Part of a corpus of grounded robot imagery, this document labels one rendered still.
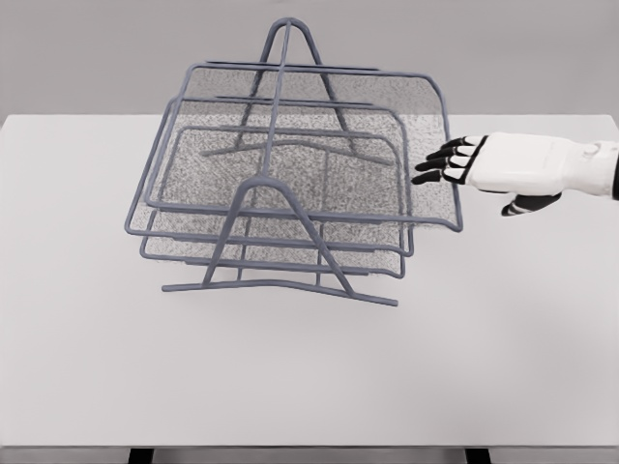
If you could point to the small grey mesh tray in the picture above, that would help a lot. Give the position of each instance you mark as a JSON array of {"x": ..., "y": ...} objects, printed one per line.
[{"x": 193, "y": 252}]

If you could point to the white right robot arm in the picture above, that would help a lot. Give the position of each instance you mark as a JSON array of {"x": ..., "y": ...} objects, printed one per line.
[{"x": 595, "y": 166}]

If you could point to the medium grey mesh tray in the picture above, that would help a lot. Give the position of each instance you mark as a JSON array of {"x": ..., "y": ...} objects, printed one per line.
[{"x": 193, "y": 231}]

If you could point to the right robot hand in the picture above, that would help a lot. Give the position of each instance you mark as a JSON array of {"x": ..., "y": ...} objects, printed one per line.
[{"x": 512, "y": 166}]

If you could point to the large grey mesh tray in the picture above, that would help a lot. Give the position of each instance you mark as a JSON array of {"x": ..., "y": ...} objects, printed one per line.
[{"x": 428, "y": 123}]

